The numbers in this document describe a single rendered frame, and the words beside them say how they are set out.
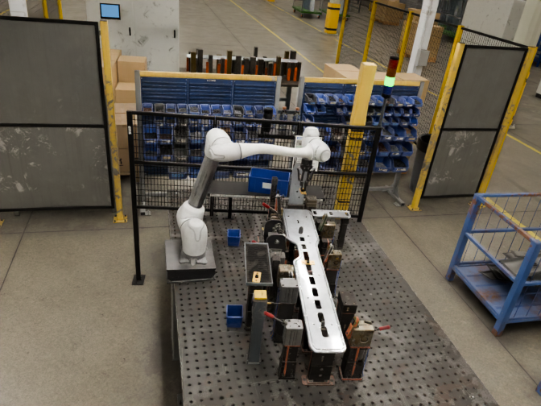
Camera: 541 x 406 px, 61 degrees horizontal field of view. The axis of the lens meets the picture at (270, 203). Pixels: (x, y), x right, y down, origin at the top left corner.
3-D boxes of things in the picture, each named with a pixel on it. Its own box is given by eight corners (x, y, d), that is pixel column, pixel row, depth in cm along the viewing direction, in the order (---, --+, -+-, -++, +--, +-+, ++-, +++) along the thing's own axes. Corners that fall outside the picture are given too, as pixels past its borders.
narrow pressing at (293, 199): (303, 205, 347) (308, 163, 331) (287, 204, 346) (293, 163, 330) (303, 205, 348) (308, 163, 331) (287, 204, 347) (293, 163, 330)
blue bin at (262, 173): (287, 196, 350) (288, 181, 344) (247, 191, 351) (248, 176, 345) (288, 187, 365) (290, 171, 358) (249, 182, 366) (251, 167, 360)
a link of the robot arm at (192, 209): (176, 236, 309) (171, 217, 326) (199, 239, 317) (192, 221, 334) (213, 134, 277) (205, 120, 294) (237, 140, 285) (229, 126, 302)
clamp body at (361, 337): (365, 382, 245) (379, 332, 228) (338, 382, 244) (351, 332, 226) (361, 366, 254) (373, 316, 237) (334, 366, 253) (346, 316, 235)
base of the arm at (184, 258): (178, 267, 298) (178, 261, 295) (180, 246, 316) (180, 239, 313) (206, 269, 300) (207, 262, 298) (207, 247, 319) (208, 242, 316)
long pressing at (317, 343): (353, 353, 224) (353, 351, 223) (307, 353, 221) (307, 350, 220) (310, 210, 344) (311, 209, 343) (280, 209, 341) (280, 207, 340)
